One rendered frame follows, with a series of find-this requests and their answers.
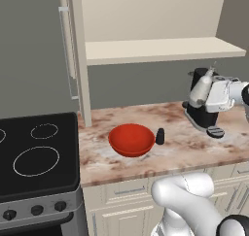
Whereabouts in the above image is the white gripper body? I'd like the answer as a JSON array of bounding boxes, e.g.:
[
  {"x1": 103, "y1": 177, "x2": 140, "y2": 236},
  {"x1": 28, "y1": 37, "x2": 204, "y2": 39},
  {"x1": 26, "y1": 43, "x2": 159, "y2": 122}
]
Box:
[{"x1": 204, "y1": 77, "x2": 236, "y2": 114}]

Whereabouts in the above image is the pale grey bottle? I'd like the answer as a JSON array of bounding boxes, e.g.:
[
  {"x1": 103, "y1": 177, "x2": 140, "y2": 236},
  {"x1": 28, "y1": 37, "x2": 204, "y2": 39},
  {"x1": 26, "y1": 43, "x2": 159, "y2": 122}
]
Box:
[{"x1": 188, "y1": 66, "x2": 216, "y2": 109}]

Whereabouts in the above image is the black shaker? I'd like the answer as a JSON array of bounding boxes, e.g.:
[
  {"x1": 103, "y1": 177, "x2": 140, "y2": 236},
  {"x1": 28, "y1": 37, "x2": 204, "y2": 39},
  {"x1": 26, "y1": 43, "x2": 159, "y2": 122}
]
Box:
[{"x1": 155, "y1": 127, "x2": 165, "y2": 146}]

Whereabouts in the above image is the red mixing bowl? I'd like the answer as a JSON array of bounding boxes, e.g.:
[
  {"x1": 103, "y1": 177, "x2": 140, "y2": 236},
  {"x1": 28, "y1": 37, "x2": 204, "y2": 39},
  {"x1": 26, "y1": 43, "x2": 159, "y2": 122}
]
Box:
[{"x1": 107, "y1": 122, "x2": 157, "y2": 158}]

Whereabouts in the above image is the cream cabinet door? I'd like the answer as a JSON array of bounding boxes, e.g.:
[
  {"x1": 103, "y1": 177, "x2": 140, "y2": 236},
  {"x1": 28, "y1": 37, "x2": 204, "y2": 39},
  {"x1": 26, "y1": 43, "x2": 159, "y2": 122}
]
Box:
[{"x1": 57, "y1": 0, "x2": 78, "y2": 81}]

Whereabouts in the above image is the black coffee machine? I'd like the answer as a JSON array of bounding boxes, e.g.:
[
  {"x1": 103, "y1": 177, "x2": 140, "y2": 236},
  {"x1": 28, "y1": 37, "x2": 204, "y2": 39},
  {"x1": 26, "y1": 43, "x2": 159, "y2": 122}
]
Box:
[{"x1": 181, "y1": 67, "x2": 227, "y2": 140}]

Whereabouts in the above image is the cream drawer front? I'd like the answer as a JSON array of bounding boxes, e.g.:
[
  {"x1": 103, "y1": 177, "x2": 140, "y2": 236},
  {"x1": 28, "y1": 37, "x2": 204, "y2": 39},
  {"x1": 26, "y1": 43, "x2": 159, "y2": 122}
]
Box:
[
  {"x1": 231, "y1": 161, "x2": 249, "y2": 179},
  {"x1": 102, "y1": 179, "x2": 151, "y2": 206}
]

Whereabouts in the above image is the cream base cupboard door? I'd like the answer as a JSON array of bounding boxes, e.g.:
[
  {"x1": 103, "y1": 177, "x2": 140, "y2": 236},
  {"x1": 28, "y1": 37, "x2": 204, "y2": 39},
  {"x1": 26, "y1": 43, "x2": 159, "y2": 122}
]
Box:
[
  {"x1": 208, "y1": 177, "x2": 249, "y2": 219},
  {"x1": 88, "y1": 203, "x2": 164, "y2": 236}
]

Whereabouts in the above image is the black and silver stove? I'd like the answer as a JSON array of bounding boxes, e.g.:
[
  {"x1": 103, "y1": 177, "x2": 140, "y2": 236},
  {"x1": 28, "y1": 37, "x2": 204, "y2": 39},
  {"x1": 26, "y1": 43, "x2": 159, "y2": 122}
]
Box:
[{"x1": 0, "y1": 112, "x2": 89, "y2": 236}]

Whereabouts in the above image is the black stove knob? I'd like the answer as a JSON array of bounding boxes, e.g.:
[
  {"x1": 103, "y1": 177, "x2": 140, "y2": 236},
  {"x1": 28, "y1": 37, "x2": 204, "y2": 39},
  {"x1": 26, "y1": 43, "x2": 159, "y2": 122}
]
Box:
[
  {"x1": 30, "y1": 204, "x2": 45, "y2": 217},
  {"x1": 53, "y1": 200, "x2": 68, "y2": 213},
  {"x1": 2, "y1": 209, "x2": 18, "y2": 221}
]

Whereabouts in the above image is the cream open wall cabinet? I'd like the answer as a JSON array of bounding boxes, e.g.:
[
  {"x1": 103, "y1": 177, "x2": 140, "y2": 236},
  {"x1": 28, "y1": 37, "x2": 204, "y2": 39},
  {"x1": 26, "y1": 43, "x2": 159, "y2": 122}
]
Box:
[{"x1": 69, "y1": 0, "x2": 249, "y2": 128}]

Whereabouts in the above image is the silver cupboard door handle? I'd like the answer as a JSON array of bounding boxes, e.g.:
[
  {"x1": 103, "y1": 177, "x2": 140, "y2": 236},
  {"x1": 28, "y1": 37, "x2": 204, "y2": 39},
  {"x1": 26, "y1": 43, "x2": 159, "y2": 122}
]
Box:
[
  {"x1": 225, "y1": 185, "x2": 241, "y2": 213},
  {"x1": 236, "y1": 190, "x2": 249, "y2": 212},
  {"x1": 91, "y1": 213, "x2": 99, "y2": 236}
]

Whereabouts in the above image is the silver cabinet door handle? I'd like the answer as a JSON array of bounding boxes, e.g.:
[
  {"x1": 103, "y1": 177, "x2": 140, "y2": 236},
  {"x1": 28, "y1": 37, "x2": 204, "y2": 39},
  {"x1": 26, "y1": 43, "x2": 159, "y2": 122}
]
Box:
[{"x1": 57, "y1": 6, "x2": 80, "y2": 101}]

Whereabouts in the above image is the black oven door handle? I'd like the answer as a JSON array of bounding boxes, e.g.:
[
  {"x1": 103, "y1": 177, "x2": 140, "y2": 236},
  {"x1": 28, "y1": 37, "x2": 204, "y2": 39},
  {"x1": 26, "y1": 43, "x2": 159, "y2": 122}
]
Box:
[{"x1": 0, "y1": 213, "x2": 75, "y2": 232}]

